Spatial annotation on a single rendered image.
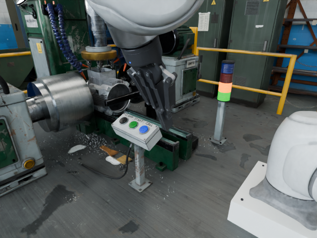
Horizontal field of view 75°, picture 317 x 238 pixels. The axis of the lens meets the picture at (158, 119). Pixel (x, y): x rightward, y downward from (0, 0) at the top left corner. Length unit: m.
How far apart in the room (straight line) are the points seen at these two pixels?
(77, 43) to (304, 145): 1.17
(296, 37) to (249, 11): 2.01
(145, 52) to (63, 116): 0.63
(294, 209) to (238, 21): 3.52
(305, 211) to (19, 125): 0.94
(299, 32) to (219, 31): 2.14
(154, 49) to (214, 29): 3.78
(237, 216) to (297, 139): 0.29
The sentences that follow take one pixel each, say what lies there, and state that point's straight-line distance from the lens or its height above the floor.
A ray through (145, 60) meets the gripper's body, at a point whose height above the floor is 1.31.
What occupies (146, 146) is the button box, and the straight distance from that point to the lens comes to 0.65.
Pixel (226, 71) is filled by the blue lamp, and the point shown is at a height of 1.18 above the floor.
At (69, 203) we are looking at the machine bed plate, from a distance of 0.84.
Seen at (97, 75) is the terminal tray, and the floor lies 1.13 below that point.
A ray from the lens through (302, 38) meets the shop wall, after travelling 5.68.
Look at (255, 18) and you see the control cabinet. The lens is 3.90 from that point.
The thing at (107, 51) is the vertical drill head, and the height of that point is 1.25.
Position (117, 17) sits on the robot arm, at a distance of 0.17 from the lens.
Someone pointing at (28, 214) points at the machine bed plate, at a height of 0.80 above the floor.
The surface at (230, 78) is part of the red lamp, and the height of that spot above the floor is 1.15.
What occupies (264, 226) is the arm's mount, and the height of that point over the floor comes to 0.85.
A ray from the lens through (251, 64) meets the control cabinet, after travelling 3.93.
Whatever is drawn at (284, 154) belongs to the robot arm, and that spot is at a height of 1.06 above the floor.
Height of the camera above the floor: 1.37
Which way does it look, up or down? 25 degrees down
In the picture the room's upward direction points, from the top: straight up
